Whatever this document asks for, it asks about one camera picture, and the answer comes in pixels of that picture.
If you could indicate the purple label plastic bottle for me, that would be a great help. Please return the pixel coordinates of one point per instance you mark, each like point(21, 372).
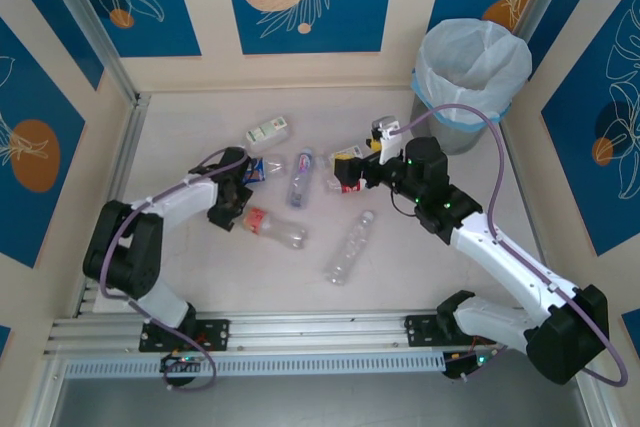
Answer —
point(300, 182)

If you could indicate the right controller board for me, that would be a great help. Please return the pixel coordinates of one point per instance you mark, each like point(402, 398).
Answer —
point(470, 362)

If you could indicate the black mount plate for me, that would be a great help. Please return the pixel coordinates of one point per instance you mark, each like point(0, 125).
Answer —
point(420, 329)
point(215, 334)

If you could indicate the left black mount plate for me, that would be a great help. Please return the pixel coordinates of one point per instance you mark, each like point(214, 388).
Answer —
point(215, 334)

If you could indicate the right black mount plate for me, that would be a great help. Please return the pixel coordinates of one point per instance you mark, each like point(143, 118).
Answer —
point(420, 329)

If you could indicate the grey trash bin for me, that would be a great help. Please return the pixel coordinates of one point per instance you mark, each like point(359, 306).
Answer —
point(460, 139)

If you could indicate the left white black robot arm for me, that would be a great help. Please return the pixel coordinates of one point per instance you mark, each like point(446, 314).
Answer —
point(175, 197)

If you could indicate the clear ribbed plastic bottle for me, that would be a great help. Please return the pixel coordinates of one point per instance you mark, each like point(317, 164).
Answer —
point(350, 247)

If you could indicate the left controller board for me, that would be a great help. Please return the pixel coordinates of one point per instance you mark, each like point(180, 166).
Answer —
point(180, 361)

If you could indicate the grey metal panel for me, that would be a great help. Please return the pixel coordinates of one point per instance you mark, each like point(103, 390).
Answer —
point(320, 404)

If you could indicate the trash bin with white bag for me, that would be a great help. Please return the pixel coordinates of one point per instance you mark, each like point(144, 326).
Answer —
point(480, 77)

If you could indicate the blue label plastic bottle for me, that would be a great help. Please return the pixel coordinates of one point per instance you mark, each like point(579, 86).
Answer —
point(272, 167)

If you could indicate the aluminium side rail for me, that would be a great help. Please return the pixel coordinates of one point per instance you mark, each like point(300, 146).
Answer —
point(131, 127)
point(522, 197)

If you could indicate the controller board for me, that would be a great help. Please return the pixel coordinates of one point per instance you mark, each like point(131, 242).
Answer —
point(180, 361)
point(470, 362)

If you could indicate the long aluminium base rail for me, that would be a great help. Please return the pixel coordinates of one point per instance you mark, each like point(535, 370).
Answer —
point(310, 329)

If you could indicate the orange red label plastic bottle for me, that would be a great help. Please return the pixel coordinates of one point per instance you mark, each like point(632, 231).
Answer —
point(280, 232)

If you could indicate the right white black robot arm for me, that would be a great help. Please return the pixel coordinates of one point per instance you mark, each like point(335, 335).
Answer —
point(500, 257)

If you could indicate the small white green carton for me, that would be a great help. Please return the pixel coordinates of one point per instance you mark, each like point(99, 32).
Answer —
point(265, 132)

